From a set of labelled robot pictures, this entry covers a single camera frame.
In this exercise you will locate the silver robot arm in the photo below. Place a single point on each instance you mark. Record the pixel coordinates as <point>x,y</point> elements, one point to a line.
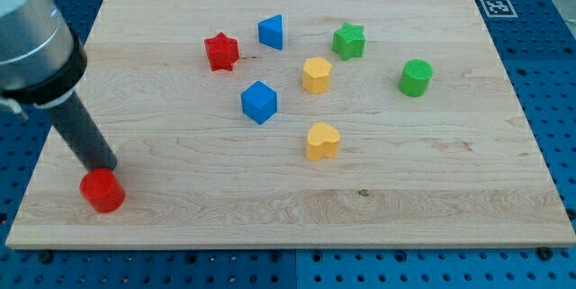
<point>42,60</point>

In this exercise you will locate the yellow heart block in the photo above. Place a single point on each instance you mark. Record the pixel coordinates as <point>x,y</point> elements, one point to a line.
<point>322,141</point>

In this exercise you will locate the wooden board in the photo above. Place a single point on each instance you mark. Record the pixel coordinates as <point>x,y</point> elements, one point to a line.
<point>457,167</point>

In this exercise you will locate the blue cube block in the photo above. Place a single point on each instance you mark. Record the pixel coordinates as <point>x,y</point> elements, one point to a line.
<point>259,102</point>

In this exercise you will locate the yellow pentagon block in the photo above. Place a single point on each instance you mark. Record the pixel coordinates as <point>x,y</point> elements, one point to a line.
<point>316,75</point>

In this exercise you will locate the blue triangle block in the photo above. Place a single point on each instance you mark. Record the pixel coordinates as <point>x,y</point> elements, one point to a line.
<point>271,32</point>

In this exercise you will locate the red star block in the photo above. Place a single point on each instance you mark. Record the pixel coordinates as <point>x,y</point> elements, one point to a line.
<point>222,52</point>

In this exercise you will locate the green star block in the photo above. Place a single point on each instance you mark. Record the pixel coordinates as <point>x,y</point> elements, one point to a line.
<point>349,41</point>

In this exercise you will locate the green cylinder block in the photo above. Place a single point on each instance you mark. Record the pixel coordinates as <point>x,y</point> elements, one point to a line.
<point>415,77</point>

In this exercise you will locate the red cylinder block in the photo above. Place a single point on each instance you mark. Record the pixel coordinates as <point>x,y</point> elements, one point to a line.
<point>102,190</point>

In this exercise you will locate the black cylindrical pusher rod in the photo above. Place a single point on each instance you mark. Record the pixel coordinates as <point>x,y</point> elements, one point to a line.
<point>76,127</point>

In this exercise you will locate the white fiducial marker tag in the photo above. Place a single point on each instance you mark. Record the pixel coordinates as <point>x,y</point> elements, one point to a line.
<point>498,8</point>

